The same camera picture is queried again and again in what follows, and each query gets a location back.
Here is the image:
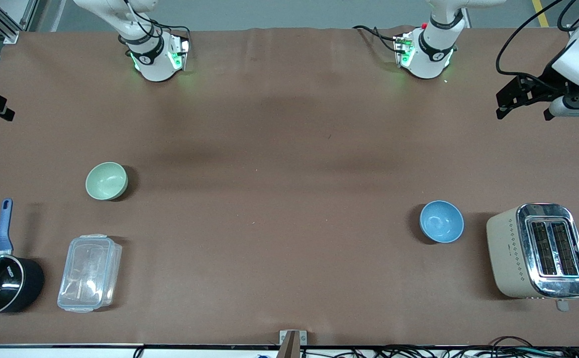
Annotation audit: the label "black arm base cable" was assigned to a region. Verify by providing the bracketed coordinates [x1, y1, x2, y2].
[353, 25, 400, 52]

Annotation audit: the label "green bowl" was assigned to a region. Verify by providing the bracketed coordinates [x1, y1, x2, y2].
[85, 162, 129, 201]

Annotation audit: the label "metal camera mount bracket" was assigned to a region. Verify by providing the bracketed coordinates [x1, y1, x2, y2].
[279, 330, 307, 358]

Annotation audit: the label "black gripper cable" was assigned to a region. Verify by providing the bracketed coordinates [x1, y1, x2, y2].
[495, 0, 579, 80]

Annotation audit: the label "aluminium frame profile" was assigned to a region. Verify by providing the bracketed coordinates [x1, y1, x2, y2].
[0, 0, 39, 43]

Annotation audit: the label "beige chrome toaster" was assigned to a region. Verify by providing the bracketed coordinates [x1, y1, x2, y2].
[486, 203, 579, 312]

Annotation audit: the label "black pot with blue handle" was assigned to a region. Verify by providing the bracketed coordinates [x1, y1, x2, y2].
[0, 198, 45, 317]

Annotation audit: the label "clear plastic lidded container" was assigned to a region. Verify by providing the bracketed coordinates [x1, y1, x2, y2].
[57, 234, 122, 313]

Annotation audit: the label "blue bowl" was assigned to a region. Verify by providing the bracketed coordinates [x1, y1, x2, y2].
[419, 200, 465, 244]

